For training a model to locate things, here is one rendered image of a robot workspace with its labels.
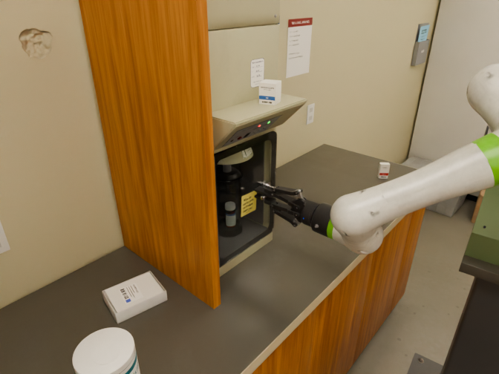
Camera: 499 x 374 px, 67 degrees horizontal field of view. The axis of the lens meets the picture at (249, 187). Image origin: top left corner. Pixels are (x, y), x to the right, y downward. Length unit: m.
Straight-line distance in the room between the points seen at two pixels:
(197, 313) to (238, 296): 0.14
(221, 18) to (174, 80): 0.21
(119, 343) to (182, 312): 0.29
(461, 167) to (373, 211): 0.21
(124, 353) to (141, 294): 0.32
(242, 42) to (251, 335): 0.81
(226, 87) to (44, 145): 0.58
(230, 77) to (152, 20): 0.25
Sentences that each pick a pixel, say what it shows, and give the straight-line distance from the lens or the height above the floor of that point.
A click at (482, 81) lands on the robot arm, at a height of 1.61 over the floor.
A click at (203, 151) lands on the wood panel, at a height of 1.45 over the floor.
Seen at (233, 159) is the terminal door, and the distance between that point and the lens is 1.13.
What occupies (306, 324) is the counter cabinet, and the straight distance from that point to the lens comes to 1.36.
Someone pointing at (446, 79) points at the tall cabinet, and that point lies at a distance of 3.94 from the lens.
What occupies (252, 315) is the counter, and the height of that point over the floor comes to 0.94.
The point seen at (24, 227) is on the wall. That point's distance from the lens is 1.36.
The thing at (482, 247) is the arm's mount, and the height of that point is 0.99.
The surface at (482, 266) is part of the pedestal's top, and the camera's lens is 1.58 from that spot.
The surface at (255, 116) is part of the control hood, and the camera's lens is 1.00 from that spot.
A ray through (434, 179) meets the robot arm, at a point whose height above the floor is 1.42.
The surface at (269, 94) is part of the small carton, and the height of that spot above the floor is 1.54.
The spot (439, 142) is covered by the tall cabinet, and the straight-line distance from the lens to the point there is 4.06.
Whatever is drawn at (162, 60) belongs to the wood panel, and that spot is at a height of 1.65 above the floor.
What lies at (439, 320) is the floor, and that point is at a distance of 2.73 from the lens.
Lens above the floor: 1.80
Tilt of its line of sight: 27 degrees down
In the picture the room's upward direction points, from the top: straight up
